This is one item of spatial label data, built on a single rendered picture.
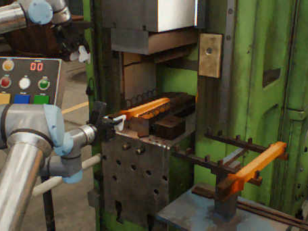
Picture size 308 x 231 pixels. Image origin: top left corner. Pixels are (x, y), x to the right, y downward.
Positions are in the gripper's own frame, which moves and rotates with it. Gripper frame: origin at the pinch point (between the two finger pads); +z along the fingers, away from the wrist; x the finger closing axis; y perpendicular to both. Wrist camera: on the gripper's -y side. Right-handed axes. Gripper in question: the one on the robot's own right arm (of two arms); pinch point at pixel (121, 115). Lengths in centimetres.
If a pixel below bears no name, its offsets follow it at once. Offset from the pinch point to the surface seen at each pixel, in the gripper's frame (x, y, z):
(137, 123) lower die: 1.3, 6.0, 8.9
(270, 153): 65, -1, -5
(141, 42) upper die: 4.5, -29.9, 8.2
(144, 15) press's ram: 6.2, -40.7, 8.0
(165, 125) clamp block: 16.5, 4.1, 9.0
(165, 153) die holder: 20.1, 13.8, 3.0
